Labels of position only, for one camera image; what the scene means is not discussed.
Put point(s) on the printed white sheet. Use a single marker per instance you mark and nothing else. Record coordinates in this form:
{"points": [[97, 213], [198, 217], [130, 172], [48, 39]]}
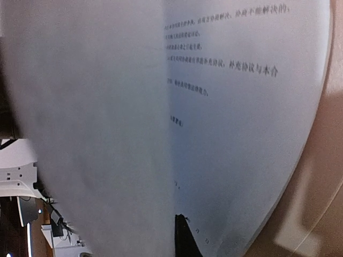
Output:
{"points": [[244, 80], [87, 80]]}

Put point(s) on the pink paper folder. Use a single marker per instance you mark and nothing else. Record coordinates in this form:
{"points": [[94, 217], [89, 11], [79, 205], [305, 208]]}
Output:
{"points": [[308, 218]]}

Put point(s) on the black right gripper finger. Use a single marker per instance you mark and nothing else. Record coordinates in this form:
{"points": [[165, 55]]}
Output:
{"points": [[185, 245]]}

